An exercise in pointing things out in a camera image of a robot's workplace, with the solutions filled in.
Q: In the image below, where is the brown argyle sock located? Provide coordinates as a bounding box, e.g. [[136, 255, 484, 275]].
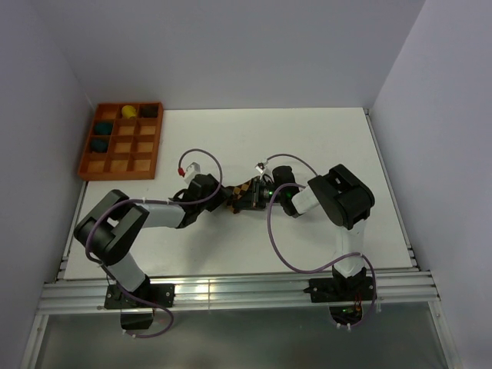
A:
[[226, 178, 256, 214]]

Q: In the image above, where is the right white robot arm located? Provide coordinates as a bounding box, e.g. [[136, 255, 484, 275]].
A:
[[226, 164, 375, 300]]

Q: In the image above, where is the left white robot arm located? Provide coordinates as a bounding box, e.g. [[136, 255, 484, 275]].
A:
[[74, 175, 232, 307]]

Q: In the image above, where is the dark brown rolled sock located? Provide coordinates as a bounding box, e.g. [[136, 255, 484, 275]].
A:
[[139, 105, 159, 118]]

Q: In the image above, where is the aluminium rail frame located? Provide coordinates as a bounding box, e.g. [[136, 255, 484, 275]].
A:
[[22, 108, 461, 368]]

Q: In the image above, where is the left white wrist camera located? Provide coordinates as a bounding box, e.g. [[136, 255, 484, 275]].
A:
[[178, 162, 201, 185]]

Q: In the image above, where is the dark blue rolled sock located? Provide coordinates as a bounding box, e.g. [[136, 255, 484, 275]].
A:
[[89, 138, 109, 153]]

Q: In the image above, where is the yellow rolled sock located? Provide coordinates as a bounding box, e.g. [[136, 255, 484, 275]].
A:
[[121, 105, 138, 119]]

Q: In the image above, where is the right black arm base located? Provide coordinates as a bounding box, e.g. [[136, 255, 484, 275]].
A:
[[304, 276, 377, 327]]

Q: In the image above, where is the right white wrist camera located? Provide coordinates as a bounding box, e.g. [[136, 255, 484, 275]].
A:
[[255, 158, 271, 178]]

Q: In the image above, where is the orange wooden compartment tray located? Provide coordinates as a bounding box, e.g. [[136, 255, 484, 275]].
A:
[[78, 101, 164, 181]]

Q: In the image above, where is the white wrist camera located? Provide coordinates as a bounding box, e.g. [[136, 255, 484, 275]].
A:
[[178, 162, 201, 185], [255, 158, 271, 178]]

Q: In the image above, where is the teal rolled sock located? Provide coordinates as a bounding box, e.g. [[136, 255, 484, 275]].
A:
[[94, 121, 113, 135]]

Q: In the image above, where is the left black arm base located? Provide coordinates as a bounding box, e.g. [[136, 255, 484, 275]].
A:
[[103, 283, 175, 338]]

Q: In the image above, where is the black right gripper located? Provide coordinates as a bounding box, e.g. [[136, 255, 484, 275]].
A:
[[234, 178, 284, 211]]

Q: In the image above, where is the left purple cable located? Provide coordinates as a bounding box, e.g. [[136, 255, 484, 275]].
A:
[[84, 148, 224, 339]]

